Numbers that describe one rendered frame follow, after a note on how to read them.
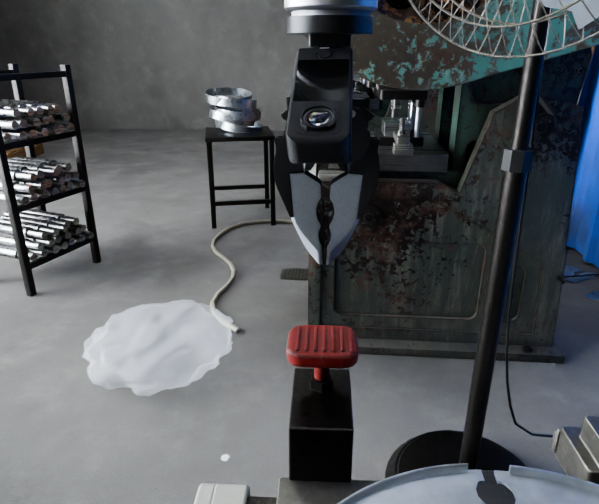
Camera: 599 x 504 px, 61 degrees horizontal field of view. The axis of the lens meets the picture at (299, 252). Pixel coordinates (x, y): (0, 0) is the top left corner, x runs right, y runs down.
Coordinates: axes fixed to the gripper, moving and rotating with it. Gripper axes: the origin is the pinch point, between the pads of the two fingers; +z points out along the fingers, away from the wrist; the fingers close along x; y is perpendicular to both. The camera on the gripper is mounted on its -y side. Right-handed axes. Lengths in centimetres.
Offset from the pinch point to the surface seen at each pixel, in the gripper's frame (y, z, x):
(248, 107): 255, 15, 49
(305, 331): 1.4, 9.1, 1.8
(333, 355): -2.6, 9.2, -1.1
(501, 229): 53, 16, -34
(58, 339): 115, 85, 101
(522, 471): -18.5, 6.6, -12.8
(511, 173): 53, 4, -34
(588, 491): -19.5, 6.9, -16.4
